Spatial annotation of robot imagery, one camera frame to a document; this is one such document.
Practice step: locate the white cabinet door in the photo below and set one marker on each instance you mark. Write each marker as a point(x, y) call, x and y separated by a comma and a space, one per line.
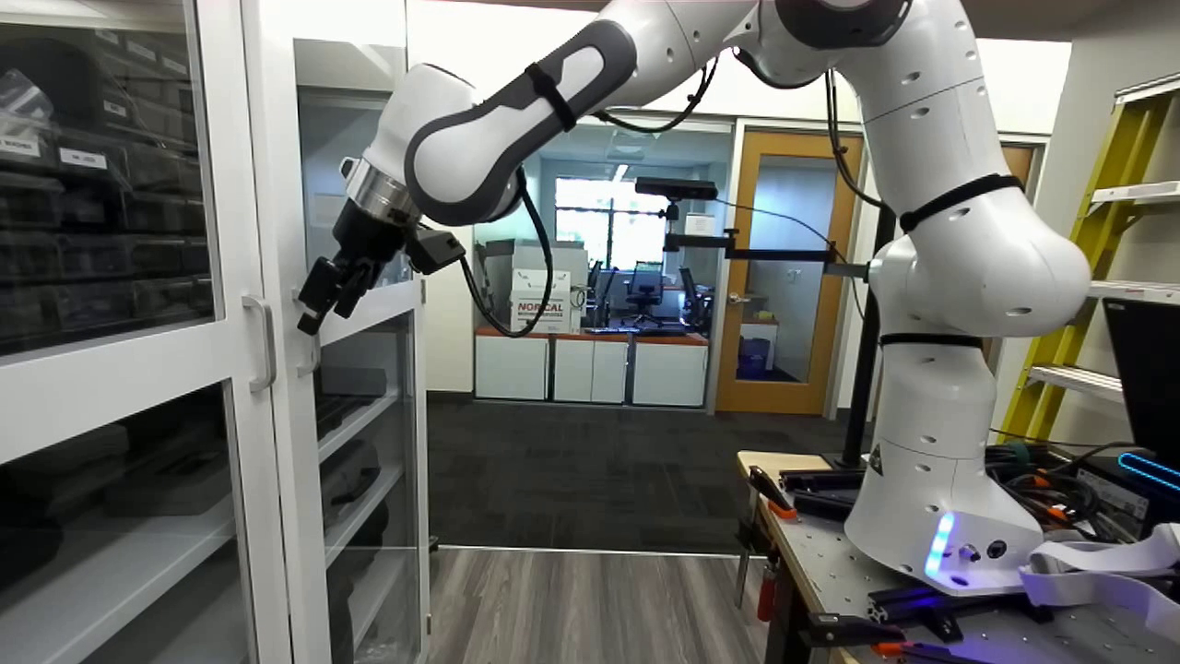
point(139, 523)

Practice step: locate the wooden framed door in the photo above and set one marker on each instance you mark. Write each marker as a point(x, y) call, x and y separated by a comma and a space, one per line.
point(781, 319)

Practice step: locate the black table clamp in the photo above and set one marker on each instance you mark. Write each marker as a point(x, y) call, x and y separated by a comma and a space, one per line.
point(805, 493)

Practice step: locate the yellow ladder shelf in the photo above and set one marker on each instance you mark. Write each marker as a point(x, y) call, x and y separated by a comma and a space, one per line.
point(1116, 198)

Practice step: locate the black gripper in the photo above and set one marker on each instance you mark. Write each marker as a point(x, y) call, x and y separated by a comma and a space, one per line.
point(367, 246)

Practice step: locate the black camera on stand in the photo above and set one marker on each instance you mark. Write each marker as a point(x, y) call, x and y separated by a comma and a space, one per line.
point(833, 263)

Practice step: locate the perforated robot table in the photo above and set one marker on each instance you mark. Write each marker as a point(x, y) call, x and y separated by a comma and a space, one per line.
point(815, 576)

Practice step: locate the white cabinet with shelves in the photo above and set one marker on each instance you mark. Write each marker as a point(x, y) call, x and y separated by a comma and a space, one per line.
point(345, 385)

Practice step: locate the white low cabinets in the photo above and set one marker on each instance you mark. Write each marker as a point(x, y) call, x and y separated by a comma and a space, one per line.
point(609, 372)

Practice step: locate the black laptop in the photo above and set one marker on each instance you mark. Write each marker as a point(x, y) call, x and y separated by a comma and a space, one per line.
point(1148, 361)

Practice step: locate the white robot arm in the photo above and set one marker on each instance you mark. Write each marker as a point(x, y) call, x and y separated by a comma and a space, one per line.
point(969, 255)

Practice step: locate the black parts organizer bins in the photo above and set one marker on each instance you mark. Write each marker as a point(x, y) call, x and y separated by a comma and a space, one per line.
point(101, 187)

